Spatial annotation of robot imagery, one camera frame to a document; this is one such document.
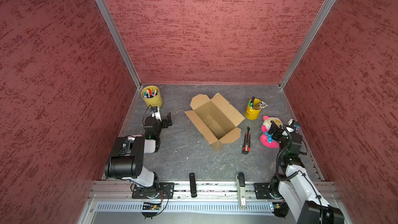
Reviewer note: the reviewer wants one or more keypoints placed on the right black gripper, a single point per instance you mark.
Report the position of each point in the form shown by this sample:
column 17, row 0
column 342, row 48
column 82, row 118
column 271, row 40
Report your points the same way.
column 278, row 130

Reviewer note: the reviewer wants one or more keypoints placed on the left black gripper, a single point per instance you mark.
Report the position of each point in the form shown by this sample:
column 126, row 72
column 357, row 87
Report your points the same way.
column 164, row 121

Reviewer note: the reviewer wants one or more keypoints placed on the white yellow toy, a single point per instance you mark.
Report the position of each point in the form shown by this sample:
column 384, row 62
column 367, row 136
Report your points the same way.
column 269, row 127

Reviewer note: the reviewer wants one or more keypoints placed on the red black utility knife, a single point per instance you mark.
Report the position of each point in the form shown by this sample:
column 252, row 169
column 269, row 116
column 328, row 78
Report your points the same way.
column 246, row 144

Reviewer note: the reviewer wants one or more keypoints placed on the brown cardboard express box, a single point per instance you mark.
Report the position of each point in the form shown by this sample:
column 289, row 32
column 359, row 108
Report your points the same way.
column 216, row 119

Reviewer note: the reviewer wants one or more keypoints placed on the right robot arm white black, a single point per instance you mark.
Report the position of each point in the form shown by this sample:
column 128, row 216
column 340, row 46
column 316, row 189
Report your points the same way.
column 292, row 184

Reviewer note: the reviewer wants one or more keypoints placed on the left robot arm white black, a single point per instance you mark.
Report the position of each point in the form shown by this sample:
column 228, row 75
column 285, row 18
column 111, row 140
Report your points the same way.
column 126, row 160

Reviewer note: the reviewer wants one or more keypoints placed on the yellow pen cup right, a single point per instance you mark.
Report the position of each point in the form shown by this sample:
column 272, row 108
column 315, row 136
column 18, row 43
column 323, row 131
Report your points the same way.
column 254, row 108

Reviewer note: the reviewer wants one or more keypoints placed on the yellow pen cup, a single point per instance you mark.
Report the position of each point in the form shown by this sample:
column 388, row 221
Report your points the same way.
column 254, row 108
column 152, row 96

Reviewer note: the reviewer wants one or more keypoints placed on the yellow pen cup left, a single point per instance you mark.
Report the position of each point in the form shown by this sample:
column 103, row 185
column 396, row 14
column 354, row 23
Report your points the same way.
column 152, row 96

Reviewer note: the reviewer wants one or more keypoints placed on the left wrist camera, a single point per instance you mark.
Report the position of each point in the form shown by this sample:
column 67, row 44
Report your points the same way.
column 155, row 113

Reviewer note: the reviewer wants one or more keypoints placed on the grey black clamp handle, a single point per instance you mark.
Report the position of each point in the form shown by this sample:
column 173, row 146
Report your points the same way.
column 241, row 190

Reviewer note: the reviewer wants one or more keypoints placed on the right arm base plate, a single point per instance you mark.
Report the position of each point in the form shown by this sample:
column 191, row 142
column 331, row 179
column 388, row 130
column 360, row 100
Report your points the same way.
column 264, row 191

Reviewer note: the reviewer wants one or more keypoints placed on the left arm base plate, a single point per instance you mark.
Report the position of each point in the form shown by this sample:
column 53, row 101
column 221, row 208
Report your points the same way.
column 165, row 191

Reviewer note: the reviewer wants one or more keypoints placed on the aluminium frame rail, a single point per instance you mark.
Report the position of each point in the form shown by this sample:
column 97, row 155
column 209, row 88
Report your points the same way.
column 115, row 190

